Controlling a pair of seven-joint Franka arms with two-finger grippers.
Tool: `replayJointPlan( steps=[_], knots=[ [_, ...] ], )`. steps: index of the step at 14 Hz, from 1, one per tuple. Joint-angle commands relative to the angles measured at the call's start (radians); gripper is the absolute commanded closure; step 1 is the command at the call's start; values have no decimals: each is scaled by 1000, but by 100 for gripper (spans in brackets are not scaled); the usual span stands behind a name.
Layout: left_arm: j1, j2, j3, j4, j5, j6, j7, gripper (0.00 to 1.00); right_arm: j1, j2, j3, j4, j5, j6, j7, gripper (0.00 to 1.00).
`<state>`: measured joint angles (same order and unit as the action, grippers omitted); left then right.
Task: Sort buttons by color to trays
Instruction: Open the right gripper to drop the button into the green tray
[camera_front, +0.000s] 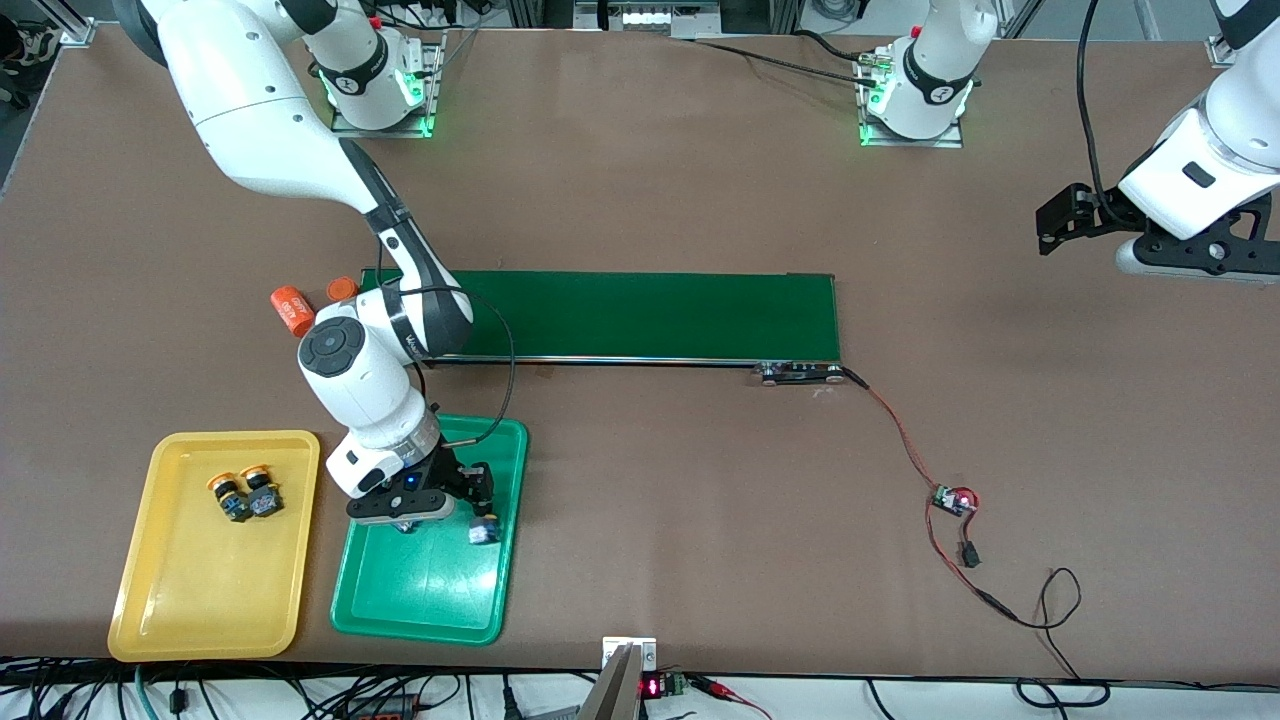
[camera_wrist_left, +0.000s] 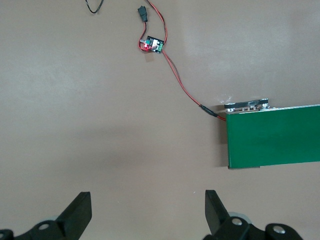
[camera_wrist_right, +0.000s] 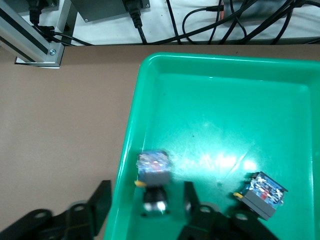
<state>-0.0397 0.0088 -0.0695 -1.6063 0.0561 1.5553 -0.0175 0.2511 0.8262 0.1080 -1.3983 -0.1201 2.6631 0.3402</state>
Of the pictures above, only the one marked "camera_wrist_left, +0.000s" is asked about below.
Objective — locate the small motor controller board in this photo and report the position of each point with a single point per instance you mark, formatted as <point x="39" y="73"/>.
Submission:
<point x="153" y="45"/>

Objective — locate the small black plug connector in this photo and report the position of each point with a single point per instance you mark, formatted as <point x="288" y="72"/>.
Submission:
<point x="142" y="13"/>

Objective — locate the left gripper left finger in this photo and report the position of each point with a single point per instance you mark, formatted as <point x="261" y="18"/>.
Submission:
<point x="77" y="215"/>

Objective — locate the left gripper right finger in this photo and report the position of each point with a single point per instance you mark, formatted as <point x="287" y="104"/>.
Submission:
<point x="215" y="212"/>

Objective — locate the green conveyor belt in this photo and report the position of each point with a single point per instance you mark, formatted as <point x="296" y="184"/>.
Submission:
<point x="275" y="140"/>

